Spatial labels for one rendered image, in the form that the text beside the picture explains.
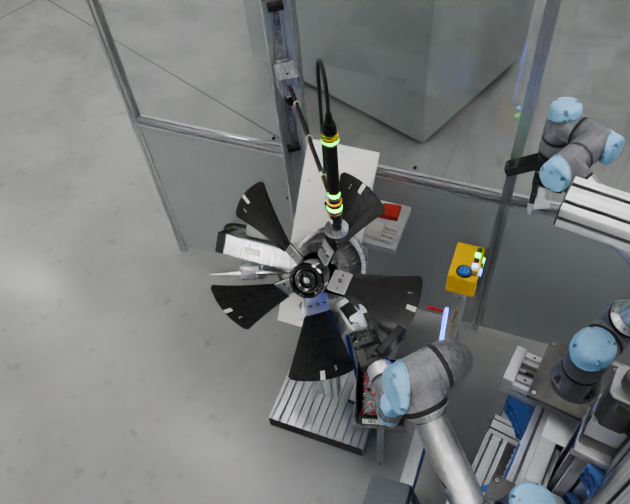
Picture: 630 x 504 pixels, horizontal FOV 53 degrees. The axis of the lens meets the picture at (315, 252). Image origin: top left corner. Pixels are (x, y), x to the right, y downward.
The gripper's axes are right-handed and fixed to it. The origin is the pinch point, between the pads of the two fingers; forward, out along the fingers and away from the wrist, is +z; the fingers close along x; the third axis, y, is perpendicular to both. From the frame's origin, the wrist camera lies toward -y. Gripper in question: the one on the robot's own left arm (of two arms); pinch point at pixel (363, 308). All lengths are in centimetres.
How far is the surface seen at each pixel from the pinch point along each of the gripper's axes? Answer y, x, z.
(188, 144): 45, 22, 129
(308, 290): 14.5, -3.8, 10.9
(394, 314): -8.6, 1.9, -4.5
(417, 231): -40, 55, 62
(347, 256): -1.9, 2.4, 23.1
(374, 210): -12.3, -23.4, 17.2
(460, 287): -35.9, 19.4, 7.2
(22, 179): 169, 100, 241
